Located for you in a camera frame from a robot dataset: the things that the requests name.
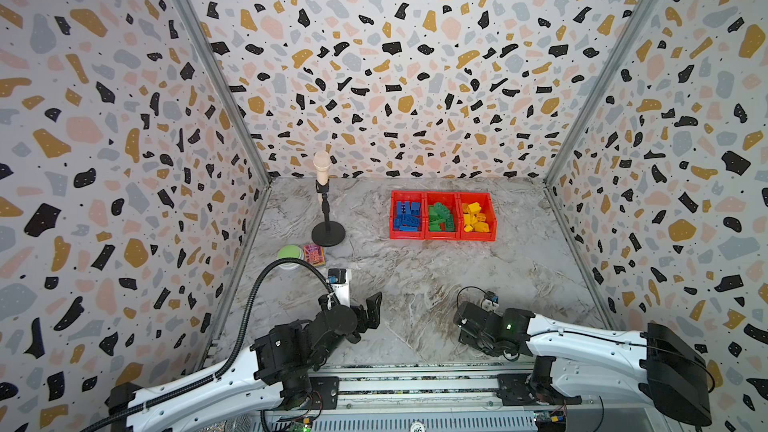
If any right red bin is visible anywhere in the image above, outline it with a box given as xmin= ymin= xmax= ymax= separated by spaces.
xmin=458 ymin=192 xmax=498 ymax=242

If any colourful small card box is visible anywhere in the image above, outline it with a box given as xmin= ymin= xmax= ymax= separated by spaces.
xmin=303 ymin=244 xmax=326 ymax=267

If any yellow long lego brick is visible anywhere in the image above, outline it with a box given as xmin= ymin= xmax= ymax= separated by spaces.
xmin=468 ymin=202 xmax=482 ymax=214

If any yellow brick mid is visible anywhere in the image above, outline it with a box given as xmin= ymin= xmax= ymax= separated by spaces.
xmin=473 ymin=222 xmax=490 ymax=233

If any microphone on black stand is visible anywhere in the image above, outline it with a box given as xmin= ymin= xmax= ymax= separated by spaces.
xmin=312 ymin=150 xmax=346 ymax=247

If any middle red bin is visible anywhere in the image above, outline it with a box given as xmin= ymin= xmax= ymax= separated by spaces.
xmin=425 ymin=191 xmax=462 ymax=241

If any left red bin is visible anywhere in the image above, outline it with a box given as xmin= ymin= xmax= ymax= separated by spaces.
xmin=389 ymin=190 xmax=427 ymax=240

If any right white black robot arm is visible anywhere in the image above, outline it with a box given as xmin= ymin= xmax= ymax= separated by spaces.
xmin=454 ymin=302 xmax=714 ymax=427

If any red bin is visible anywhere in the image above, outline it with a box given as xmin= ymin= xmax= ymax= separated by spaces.
xmin=389 ymin=190 xmax=427 ymax=240
xmin=425 ymin=191 xmax=462 ymax=241
xmin=458 ymin=192 xmax=498 ymax=242

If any black corrugated cable hose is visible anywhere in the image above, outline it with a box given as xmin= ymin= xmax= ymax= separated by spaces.
xmin=77 ymin=257 xmax=334 ymax=432

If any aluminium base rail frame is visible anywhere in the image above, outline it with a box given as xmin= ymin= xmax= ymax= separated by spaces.
xmin=143 ymin=362 xmax=685 ymax=432

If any green round button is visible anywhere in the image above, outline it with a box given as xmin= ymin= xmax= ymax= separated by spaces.
xmin=277 ymin=245 xmax=305 ymax=270

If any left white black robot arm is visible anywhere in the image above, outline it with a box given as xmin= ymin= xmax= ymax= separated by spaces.
xmin=108 ymin=293 xmax=383 ymax=431

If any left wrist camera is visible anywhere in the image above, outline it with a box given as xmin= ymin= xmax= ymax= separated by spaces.
xmin=327 ymin=268 xmax=351 ymax=306

